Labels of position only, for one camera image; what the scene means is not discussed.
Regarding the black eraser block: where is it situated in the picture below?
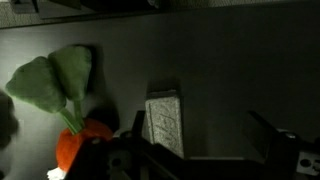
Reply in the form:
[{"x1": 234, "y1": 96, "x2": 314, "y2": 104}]
[{"x1": 145, "y1": 90, "x2": 184, "y2": 158}]

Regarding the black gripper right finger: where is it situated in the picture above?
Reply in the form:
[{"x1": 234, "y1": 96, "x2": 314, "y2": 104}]
[{"x1": 242, "y1": 111, "x2": 320, "y2": 180}]

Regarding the orange plush carrot toy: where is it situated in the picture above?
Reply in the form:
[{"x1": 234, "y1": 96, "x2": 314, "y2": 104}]
[{"x1": 5, "y1": 45, "x2": 113, "y2": 180}]

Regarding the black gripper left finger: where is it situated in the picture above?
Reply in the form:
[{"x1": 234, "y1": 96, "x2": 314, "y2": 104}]
[{"x1": 65, "y1": 110, "x2": 184, "y2": 180}]

